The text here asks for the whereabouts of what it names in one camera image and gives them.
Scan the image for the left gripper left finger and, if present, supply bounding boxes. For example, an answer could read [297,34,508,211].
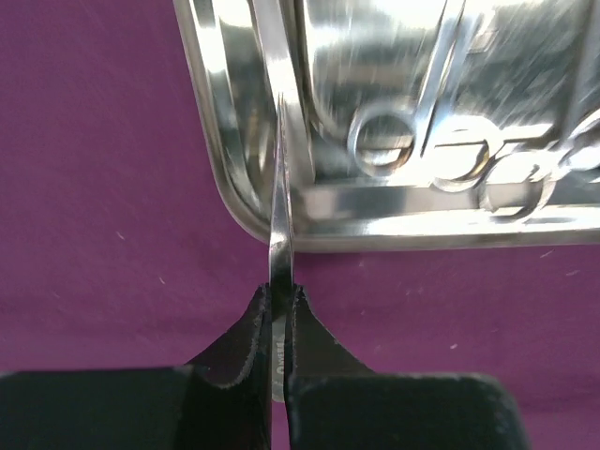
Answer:
[1,285,271,449]

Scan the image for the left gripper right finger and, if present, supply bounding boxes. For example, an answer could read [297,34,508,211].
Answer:
[284,286,531,449]

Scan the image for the steel tweezers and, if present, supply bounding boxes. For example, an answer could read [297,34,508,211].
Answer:
[252,0,306,404]

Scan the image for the purple cloth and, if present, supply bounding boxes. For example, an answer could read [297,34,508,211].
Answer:
[1,1,599,449]

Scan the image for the steel forceps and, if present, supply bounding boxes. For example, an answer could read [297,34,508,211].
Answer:
[345,1,501,193]

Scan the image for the steel scissors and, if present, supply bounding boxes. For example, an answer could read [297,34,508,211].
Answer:
[477,111,599,223]

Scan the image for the steel instrument tray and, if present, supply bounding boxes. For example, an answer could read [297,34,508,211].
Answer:
[174,1,599,252]

